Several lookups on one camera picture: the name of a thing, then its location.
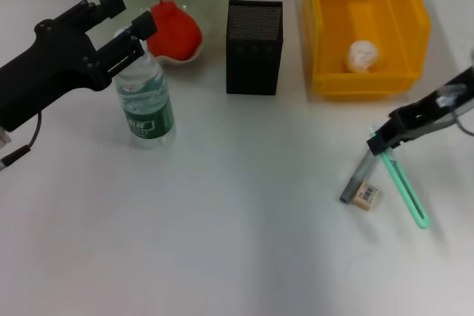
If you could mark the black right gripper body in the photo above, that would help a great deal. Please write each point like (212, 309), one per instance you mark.
(433, 109)

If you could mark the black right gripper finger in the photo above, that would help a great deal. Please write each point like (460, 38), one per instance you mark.
(385, 138)

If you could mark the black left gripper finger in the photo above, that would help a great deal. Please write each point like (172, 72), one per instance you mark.
(126, 49)
(111, 5)

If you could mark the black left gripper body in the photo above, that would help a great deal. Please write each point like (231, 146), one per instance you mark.
(48, 68)

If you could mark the green utility knife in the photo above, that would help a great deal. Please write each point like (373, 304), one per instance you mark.
(401, 183)

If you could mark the grey pen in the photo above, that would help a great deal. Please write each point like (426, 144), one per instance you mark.
(357, 179)

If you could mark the red-orange fruit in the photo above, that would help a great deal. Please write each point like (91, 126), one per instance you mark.
(174, 35)

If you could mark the clear green-label water bottle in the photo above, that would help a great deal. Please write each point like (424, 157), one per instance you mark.
(148, 116)

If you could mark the white paper ball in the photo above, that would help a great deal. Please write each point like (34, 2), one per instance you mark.
(363, 55)

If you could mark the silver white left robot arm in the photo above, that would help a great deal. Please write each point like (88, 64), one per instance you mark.
(3, 134)

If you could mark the beige eraser with barcode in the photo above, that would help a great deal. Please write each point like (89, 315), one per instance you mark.
(366, 195)

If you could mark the black mesh pen holder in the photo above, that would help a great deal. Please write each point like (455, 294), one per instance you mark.
(252, 53)

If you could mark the yellow plastic bin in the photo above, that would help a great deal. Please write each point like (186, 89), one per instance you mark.
(370, 16)

